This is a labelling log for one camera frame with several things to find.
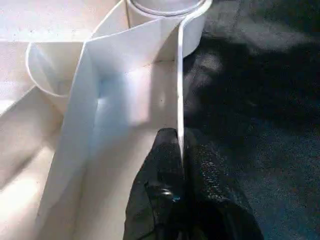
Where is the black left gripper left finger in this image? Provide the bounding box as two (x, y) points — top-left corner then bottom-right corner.
(122, 128), (187, 240)

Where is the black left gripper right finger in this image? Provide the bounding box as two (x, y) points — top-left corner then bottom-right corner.
(182, 127), (264, 240)

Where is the white plastic table top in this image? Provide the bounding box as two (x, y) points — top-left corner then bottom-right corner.
(0, 0), (213, 240)

